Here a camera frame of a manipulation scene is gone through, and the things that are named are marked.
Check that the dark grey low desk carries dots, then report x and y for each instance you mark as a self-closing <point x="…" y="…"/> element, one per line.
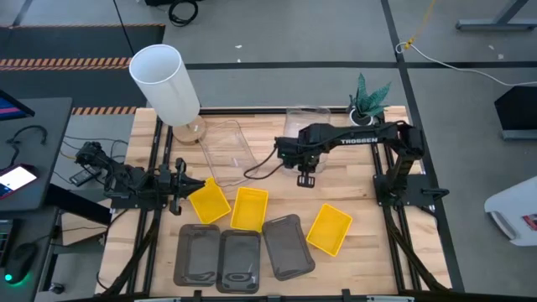
<point x="42" y="251"/>

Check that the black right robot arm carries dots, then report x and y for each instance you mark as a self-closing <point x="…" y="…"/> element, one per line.
<point x="361" y="140"/>

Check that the smartphone with lit screen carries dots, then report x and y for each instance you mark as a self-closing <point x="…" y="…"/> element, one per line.
<point x="17" y="179"/>

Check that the black frame beam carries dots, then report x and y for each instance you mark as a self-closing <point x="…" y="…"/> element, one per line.
<point x="272" y="298"/>

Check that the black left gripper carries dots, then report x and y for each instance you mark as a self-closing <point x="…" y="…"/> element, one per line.
<point x="174" y="184"/>

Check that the light wooden board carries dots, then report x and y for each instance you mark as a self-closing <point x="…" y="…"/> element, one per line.
<point x="84" y="230"/>

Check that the black power adapter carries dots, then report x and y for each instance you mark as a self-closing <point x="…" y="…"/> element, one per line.
<point x="84" y="177"/>

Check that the black box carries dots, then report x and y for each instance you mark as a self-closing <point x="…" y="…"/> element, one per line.
<point x="520" y="109"/>

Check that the clear plastic basket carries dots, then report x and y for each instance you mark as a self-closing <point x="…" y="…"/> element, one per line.
<point x="228" y="153"/>
<point x="306" y="117"/>

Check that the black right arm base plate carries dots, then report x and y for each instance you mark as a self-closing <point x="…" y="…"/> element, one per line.
<point x="415" y="191"/>

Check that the smoky grey plastic basket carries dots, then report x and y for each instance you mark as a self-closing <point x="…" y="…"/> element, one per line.
<point x="197" y="255"/>
<point x="238" y="261"/>
<point x="288" y="247"/>

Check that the white plastic object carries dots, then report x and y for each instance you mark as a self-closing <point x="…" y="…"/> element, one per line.
<point x="512" y="201"/>

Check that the white shade wooden base lamp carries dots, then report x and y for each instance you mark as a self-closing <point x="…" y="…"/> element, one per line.
<point x="163" y="84"/>

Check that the yellow plastic basket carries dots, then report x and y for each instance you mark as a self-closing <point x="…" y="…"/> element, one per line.
<point x="249" y="209"/>
<point x="210" y="202"/>
<point x="329" y="230"/>

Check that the black desk foot bar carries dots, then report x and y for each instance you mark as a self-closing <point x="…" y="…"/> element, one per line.
<point x="79" y="203"/>

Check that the black computer mouse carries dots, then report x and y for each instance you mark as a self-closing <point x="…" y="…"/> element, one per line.
<point x="21" y="260"/>

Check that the computer monitor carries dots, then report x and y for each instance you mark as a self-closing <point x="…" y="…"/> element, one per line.
<point x="10" y="110"/>

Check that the black keyboard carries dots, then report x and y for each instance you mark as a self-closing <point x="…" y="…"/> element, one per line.
<point x="4" y="243"/>

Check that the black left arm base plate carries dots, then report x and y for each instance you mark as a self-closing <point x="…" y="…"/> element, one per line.
<point x="126" y="203"/>

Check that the black caster wheel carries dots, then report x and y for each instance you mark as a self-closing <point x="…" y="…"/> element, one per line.
<point x="56" y="288"/>

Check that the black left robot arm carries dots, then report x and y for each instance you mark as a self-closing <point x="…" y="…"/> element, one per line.
<point x="126" y="178"/>

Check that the grey metal table leg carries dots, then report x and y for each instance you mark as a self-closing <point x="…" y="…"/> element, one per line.
<point x="495" y="24"/>

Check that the green plant in white pot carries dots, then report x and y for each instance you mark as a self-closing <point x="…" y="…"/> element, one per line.
<point x="367" y="100"/>

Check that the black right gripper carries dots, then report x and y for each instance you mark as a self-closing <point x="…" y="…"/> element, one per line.
<point x="302" y="155"/>

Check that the black floor mat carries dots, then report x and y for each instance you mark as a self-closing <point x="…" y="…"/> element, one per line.
<point x="63" y="42"/>

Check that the black aluminium frame rail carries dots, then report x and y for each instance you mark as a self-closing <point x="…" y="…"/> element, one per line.
<point x="376" y="161"/>
<point x="157" y="138"/>
<point x="168" y="140"/>
<point x="388" y="155"/>

